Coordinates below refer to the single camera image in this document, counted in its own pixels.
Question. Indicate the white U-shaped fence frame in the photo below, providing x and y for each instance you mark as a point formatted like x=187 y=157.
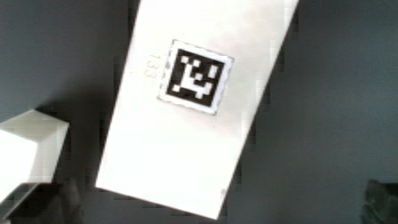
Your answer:
x=32 y=135

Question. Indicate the white cabinet top block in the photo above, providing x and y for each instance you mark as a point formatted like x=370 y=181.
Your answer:
x=201 y=57

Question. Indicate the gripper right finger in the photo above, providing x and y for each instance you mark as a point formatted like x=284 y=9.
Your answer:
x=379 y=212

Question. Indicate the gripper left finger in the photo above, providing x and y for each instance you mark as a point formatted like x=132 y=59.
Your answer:
x=16 y=198

